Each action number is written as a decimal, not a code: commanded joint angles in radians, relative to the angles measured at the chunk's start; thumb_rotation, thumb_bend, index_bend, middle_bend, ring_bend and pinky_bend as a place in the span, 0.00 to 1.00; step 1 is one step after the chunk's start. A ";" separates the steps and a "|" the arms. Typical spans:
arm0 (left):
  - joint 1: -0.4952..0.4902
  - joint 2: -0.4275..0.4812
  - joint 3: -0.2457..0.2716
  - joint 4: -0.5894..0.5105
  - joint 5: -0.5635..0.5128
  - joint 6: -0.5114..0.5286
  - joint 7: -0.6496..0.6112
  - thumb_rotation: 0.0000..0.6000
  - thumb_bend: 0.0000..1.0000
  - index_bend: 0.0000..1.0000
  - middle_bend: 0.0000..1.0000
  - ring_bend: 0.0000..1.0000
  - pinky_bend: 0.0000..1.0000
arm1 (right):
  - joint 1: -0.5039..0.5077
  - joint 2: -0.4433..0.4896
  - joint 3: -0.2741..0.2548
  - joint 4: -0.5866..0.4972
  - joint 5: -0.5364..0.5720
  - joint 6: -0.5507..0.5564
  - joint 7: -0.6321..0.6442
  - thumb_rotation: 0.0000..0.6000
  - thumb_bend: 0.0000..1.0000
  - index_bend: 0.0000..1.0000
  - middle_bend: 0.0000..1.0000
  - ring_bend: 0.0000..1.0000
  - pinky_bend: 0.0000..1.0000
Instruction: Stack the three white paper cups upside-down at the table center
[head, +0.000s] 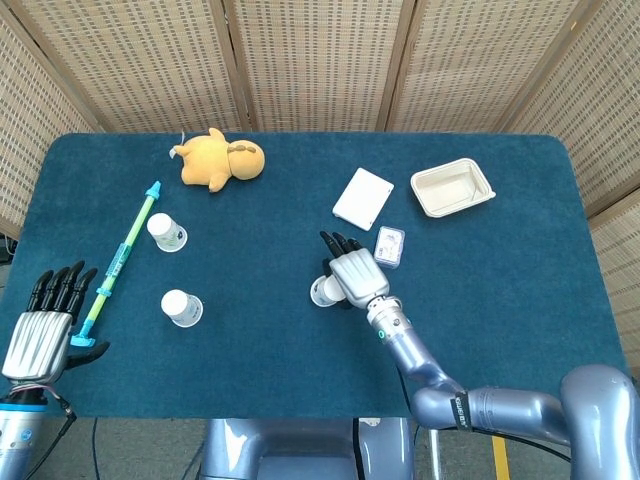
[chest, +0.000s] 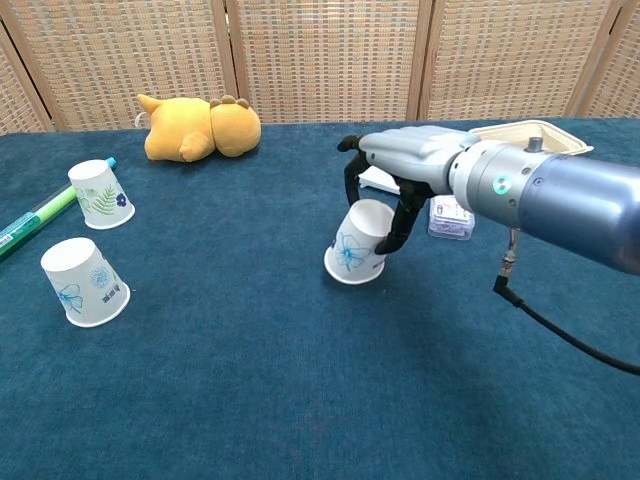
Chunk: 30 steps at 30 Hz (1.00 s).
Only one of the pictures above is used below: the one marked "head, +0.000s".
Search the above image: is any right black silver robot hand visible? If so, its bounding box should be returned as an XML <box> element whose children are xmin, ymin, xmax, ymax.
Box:
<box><xmin>319</xmin><ymin>230</ymin><xmax>391</xmax><ymax>309</ymax></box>

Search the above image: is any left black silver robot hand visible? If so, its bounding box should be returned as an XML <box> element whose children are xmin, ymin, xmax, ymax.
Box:
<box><xmin>1</xmin><ymin>260</ymin><xmax>111</xmax><ymax>385</ymax></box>

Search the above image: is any white paper cup blue flower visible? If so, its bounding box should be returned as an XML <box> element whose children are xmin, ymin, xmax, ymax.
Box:
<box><xmin>309</xmin><ymin>275</ymin><xmax>346</xmax><ymax>307</ymax></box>
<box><xmin>160</xmin><ymin>289</ymin><xmax>205</xmax><ymax>329</ymax></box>

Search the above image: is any white paper cup fern print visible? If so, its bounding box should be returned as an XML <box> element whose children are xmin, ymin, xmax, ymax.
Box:
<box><xmin>146</xmin><ymin>212</ymin><xmax>189</xmax><ymax>253</ymax></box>

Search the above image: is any small clear plastic box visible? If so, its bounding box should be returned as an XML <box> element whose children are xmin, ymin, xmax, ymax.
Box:
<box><xmin>372</xmin><ymin>225</ymin><xmax>405</xmax><ymax>271</ymax></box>

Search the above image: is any white flat plastic box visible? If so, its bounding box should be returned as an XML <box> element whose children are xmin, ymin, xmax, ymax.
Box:
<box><xmin>331</xmin><ymin>167</ymin><xmax>395</xmax><ymax>232</ymax></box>

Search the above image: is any green cyan water squirter toy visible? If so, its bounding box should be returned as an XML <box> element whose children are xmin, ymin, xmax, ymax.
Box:
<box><xmin>68</xmin><ymin>180</ymin><xmax>163</xmax><ymax>348</ymax></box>

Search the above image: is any beige disposable food tray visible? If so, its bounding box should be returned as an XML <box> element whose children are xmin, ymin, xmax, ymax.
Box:
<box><xmin>410</xmin><ymin>157</ymin><xmax>498</xmax><ymax>220</ymax></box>

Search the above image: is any yellow plush toy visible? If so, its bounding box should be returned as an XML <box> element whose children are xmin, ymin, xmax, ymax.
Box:
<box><xmin>169</xmin><ymin>127</ymin><xmax>266</xmax><ymax>195</ymax></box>

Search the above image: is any grey-blue robot torso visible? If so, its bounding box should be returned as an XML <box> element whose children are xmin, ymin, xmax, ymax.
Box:
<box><xmin>198</xmin><ymin>417</ymin><xmax>416</xmax><ymax>480</ymax></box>

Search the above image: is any metal table leg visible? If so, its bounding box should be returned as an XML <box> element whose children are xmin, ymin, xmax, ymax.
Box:
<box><xmin>426</xmin><ymin>428</ymin><xmax>444</xmax><ymax>480</ymax></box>

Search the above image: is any woven bamboo folding screen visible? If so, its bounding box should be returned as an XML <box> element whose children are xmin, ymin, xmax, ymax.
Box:
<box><xmin>0</xmin><ymin>0</ymin><xmax>640</xmax><ymax>381</ymax></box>

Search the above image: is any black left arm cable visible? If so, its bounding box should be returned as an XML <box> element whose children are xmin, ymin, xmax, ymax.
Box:
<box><xmin>29</xmin><ymin>394</ymin><xmax>79</xmax><ymax>480</ymax></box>

